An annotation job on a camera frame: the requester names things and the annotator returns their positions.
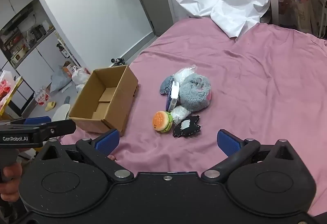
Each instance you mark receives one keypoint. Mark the white knotted plastic bag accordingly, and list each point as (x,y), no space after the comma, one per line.
(80,74)

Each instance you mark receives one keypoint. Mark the grey plastic sack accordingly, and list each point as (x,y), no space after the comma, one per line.
(60,79)

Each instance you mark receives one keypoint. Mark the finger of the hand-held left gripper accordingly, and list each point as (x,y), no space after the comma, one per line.
(37,120)
(59,128)

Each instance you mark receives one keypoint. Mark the yellow table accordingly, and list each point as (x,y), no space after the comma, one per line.
(12,92)

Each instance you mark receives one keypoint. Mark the red white plastic bag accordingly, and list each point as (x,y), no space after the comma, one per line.
(6,83)

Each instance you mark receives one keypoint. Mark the hamburger plush toy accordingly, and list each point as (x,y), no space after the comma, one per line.
(159,121)

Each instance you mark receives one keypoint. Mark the dark grey plush piece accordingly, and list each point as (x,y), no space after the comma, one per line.
(166,85)

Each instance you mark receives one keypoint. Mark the brown cardboard box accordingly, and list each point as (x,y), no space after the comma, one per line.
(124,101)

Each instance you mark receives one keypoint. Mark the white purple packet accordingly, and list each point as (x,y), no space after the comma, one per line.
(174,91)

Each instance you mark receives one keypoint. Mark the printed tote bag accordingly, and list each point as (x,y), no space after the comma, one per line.
(301,11)

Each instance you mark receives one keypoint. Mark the yellow slipper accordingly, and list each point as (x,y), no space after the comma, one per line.
(50,106)

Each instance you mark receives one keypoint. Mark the grey fuzzy sock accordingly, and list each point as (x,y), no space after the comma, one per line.
(67,99)

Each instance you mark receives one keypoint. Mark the person's left hand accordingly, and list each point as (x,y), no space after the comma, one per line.
(10,176)

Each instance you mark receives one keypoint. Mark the range hood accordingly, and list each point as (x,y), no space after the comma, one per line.
(18,18)

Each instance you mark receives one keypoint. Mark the white plastic bags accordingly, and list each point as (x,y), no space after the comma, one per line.
(80,88)

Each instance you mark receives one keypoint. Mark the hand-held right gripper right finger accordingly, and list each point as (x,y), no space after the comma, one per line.
(228,142)

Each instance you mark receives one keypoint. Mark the orange white carton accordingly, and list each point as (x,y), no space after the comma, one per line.
(67,68)

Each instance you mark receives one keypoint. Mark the clear plastic bag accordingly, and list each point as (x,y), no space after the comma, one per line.
(182,74)

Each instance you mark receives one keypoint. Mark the grey fluffy plush toy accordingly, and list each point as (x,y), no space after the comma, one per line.
(194,96)

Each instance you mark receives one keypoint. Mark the pink bed sheet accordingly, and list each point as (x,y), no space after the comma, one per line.
(255,86)

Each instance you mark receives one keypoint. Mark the black star plush toy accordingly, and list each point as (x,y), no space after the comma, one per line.
(194,128)

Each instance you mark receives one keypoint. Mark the small white plastic bag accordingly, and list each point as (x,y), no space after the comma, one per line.
(180,113)

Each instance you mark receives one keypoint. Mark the white base cabinet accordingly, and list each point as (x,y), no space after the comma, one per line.
(38,65)

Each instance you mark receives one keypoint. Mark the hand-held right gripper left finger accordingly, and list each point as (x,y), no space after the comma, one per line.
(107,141)

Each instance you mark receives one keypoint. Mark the water bottle pack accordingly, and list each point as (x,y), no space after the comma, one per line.
(40,96)

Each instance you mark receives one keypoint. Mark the grey white sneaker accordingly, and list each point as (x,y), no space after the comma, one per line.
(120,62)

